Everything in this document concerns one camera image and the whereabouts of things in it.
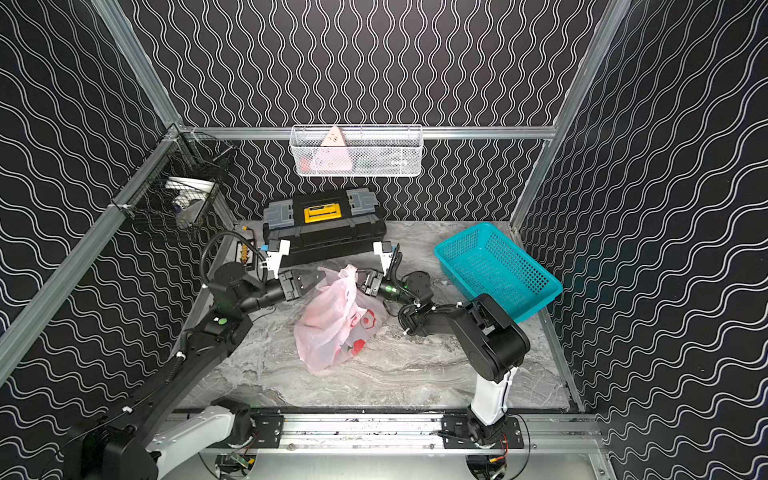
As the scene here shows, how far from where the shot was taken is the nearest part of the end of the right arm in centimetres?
72

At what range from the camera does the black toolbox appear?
98 centimetres

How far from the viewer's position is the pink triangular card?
0.90 meters
